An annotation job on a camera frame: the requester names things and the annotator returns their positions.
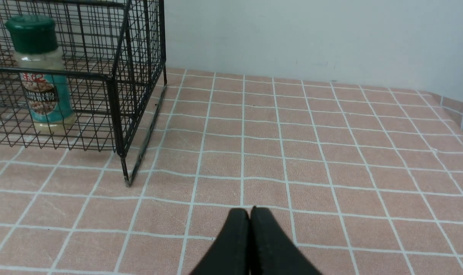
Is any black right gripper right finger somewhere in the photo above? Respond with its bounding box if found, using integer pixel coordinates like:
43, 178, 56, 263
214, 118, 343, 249
249, 207, 321, 275

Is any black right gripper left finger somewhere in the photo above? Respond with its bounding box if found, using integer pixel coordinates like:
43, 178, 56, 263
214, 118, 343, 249
190, 208, 251, 275

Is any green-capped seasoning shaker bottle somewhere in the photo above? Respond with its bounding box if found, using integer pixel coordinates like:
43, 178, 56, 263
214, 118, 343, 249
5, 15, 76, 134

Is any pink checked tablecloth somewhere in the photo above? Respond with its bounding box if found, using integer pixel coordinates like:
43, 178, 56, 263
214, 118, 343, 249
0, 69, 463, 275

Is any black wire mesh shelf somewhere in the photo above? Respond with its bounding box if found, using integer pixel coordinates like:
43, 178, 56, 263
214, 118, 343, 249
0, 0, 167, 187

